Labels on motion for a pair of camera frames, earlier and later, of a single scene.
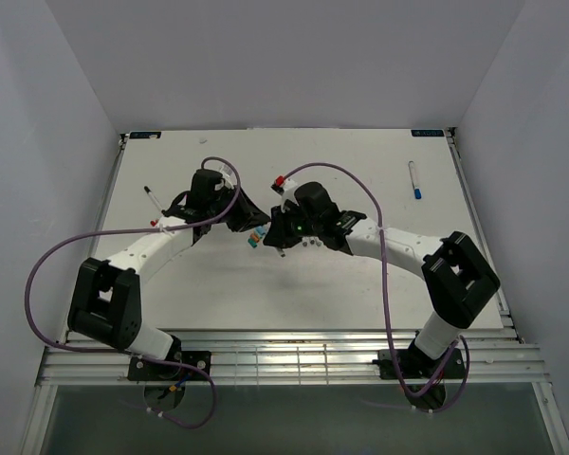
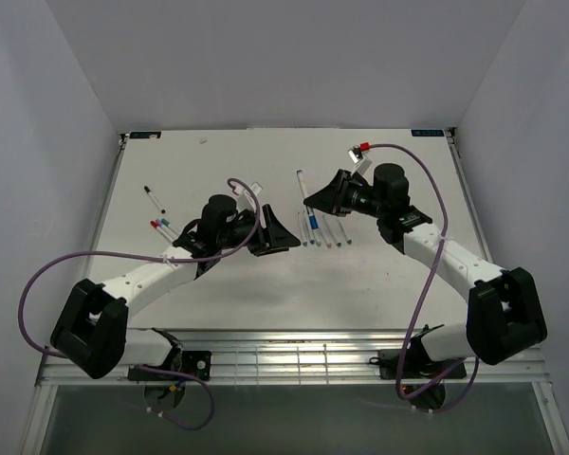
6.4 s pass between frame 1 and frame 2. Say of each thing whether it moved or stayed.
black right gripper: moved
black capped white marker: stayed
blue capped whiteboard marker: moved
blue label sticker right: stayed
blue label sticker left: stayed
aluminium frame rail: stayed
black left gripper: moved
